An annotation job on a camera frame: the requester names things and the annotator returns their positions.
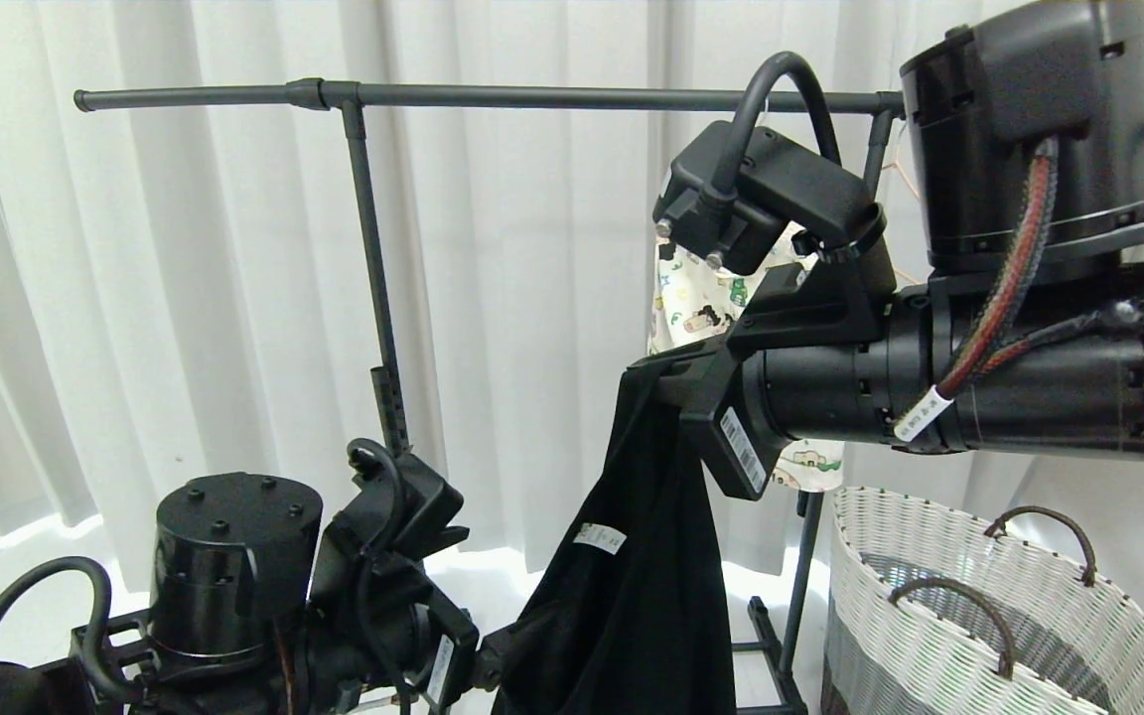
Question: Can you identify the white laundry basket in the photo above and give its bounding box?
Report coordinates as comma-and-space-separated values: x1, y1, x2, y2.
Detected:
820, 485, 1144, 715

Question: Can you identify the black garment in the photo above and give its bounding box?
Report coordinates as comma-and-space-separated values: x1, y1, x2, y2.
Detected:
488, 357, 739, 715

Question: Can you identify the cream printed garment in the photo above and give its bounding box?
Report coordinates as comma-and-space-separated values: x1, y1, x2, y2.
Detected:
646, 223, 846, 495

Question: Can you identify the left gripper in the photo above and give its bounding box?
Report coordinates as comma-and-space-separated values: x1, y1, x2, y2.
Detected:
314, 586, 533, 715

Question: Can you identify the black cable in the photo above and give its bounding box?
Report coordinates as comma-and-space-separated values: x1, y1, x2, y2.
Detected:
347, 437, 414, 715
0, 556, 141, 706
709, 52, 843, 200

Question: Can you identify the white curtain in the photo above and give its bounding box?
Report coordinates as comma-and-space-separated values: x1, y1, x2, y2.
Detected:
0, 0, 1144, 597

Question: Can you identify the pink clothes hanger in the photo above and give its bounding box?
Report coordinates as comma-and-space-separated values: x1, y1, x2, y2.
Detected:
878, 149, 923, 284

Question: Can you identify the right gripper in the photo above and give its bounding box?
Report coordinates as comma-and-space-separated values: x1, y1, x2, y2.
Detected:
681, 260, 1144, 502

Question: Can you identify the black clothes rack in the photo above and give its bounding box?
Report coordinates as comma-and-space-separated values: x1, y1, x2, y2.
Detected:
73, 77, 906, 715

